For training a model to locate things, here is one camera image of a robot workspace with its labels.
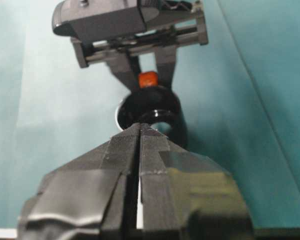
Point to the blue-green table cloth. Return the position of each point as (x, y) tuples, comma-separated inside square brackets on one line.
[(40, 112)]

